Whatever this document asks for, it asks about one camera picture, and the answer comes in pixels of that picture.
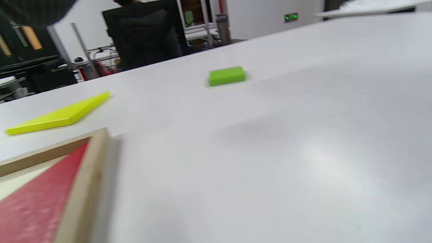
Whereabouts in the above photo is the red triangle tangram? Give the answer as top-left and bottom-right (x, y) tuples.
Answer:
(0, 142), (90, 243)

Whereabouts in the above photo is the wooden square tangram tray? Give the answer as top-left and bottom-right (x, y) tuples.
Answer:
(0, 128), (110, 243)

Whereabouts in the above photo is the yellow triangle tangram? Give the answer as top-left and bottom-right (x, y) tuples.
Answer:
(5, 92), (111, 136)

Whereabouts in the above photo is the grey bottle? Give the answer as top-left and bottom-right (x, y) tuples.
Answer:
(216, 13), (231, 44)

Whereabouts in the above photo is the green square tangram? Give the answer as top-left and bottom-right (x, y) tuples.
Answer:
(208, 66), (247, 87)

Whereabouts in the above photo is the black office chair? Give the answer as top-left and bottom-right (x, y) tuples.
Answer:
(102, 7), (184, 71)

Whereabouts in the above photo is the person's right hand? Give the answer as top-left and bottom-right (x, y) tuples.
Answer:
(0, 0), (78, 27)

